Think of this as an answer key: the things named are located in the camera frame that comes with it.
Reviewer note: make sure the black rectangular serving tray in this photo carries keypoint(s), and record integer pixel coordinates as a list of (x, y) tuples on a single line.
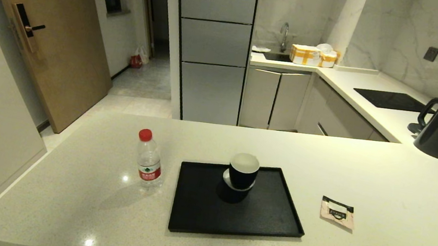
[(270, 216)]

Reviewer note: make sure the dark kitchen sink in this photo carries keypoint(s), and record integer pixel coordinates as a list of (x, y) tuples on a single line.
[(277, 57)]

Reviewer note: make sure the white crumpled plastic bag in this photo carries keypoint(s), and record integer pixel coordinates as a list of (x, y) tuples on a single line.
[(325, 48)]

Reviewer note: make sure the clear water bottle red label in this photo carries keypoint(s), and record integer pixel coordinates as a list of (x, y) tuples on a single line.
[(149, 169)]

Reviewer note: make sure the chrome sink faucet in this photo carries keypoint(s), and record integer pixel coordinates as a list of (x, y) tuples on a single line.
[(284, 38)]

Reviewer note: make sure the black mug white inside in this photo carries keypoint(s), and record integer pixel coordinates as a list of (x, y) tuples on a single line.
[(242, 179)]

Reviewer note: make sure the small cardboard box yellow tape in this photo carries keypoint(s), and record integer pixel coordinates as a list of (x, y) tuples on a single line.
[(328, 60)]

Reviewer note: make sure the white round coaster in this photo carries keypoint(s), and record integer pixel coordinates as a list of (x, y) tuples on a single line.
[(225, 179)]

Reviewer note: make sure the white cloth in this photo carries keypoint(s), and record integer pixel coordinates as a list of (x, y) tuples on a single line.
[(260, 49)]

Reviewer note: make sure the grey tall refrigerator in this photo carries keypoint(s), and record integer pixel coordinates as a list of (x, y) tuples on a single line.
[(215, 42)]

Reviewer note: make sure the beige drawer cabinet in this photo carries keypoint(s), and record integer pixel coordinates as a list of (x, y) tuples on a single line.
[(342, 118)]

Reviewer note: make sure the wooden entrance door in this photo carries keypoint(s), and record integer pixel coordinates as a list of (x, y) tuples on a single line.
[(65, 35)]

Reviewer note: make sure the red bag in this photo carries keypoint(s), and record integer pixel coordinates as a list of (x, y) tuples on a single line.
[(136, 61)]

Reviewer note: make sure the pink black tea sachet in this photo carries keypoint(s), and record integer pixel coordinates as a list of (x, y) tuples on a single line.
[(338, 215)]

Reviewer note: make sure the black induction cooktop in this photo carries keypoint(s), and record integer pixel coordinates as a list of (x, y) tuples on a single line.
[(391, 100)]

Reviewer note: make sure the large cardboard box yellow tape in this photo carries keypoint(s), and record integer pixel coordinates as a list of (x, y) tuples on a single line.
[(305, 54)]

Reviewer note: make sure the beige base cabinet door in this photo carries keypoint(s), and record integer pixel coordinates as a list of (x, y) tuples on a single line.
[(259, 98), (290, 100)]

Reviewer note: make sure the dark wall socket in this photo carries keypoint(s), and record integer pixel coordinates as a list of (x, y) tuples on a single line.
[(431, 54)]

